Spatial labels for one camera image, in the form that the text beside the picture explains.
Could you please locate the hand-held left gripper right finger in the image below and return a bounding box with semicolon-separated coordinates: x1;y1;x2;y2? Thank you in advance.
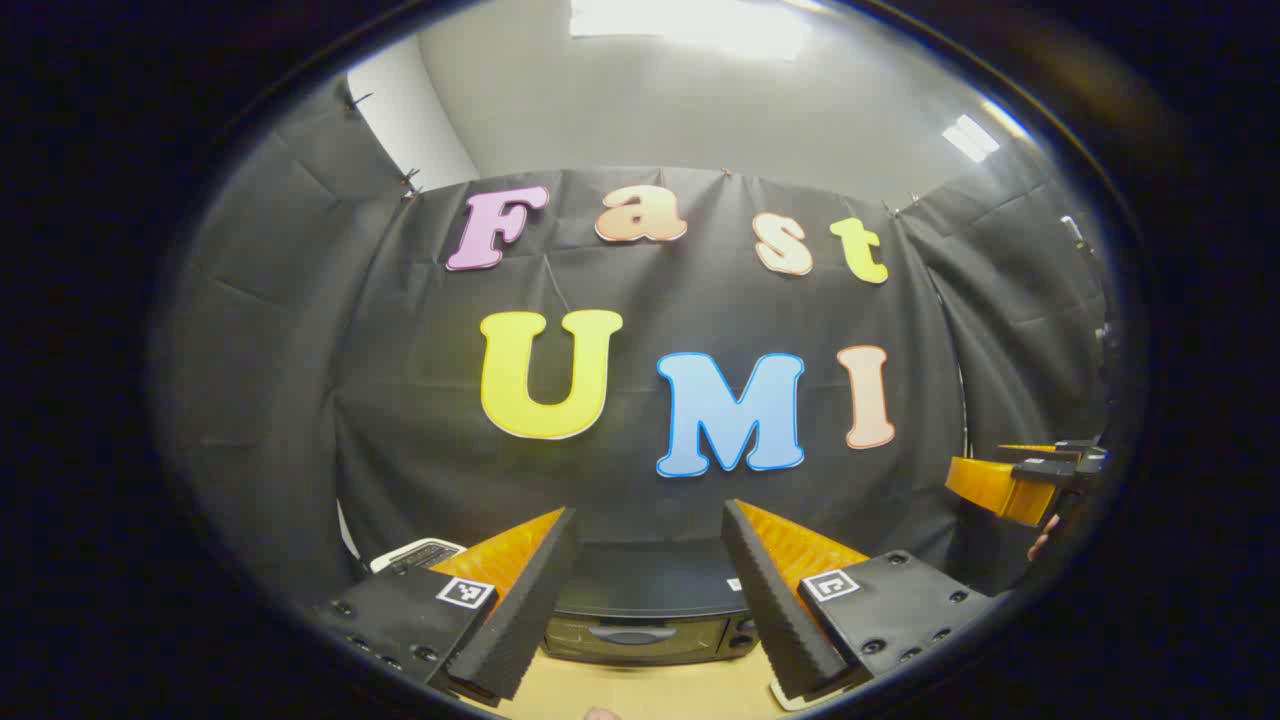
720;499;1001;701

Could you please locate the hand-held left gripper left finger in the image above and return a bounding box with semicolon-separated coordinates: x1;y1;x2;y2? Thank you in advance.
310;507;579;706

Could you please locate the black electric oven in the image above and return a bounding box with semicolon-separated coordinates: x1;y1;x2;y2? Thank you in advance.
540;540;763;666

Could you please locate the white countertop appliance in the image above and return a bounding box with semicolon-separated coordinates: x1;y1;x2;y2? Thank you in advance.
368;537;468;576

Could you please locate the black backdrop cloth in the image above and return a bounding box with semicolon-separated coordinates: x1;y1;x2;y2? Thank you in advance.
160;75;1111;601

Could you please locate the ceiling light panel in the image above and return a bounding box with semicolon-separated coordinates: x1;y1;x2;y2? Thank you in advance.
942;113;1003;164

